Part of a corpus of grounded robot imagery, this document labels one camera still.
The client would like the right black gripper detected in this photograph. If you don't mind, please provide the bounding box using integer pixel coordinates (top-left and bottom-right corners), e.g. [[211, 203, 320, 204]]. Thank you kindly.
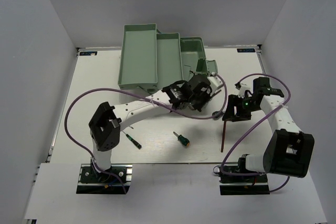
[[222, 94, 262, 122]]

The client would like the large brown hex key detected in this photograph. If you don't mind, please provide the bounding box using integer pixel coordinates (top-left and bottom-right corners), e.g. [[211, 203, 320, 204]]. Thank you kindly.
[[220, 121, 227, 153]]

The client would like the green plastic toolbox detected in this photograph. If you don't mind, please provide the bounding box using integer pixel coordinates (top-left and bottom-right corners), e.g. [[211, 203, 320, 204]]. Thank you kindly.
[[118, 24, 218, 93]]

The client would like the slim black green screwdriver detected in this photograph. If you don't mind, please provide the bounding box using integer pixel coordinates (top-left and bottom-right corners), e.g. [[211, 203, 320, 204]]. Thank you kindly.
[[125, 133, 142, 150]]

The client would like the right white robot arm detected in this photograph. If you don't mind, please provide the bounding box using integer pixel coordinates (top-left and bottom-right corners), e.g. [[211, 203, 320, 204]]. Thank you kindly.
[[223, 76, 314, 182]]

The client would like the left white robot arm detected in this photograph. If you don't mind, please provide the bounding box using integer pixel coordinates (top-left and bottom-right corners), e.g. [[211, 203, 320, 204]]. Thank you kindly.
[[89, 73, 227, 182]]

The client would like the green stubby screwdriver clear cap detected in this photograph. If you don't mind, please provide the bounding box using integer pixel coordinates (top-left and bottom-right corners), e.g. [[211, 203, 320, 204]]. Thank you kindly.
[[212, 111, 223, 120]]

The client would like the green stubby screwdriver orange cap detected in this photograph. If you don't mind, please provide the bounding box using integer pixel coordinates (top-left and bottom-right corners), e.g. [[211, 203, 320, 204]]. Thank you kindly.
[[173, 132, 190, 147]]

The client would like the right blue table sticker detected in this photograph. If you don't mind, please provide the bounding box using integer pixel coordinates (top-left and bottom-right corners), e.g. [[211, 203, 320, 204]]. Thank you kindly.
[[237, 48, 256, 53]]

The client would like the blue table sticker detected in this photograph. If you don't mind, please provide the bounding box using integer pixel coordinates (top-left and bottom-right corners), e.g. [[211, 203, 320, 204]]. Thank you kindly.
[[237, 48, 256, 53], [79, 51, 98, 56]]

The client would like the left blue table sticker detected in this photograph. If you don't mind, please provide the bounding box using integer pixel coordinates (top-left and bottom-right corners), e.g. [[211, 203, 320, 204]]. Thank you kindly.
[[79, 51, 98, 56]]

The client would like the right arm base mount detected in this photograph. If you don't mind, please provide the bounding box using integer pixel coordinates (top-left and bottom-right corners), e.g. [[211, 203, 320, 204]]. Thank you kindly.
[[213, 165, 270, 196]]

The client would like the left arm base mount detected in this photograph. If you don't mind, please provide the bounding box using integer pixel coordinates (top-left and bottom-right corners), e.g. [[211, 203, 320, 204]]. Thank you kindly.
[[76, 164, 133, 195]]

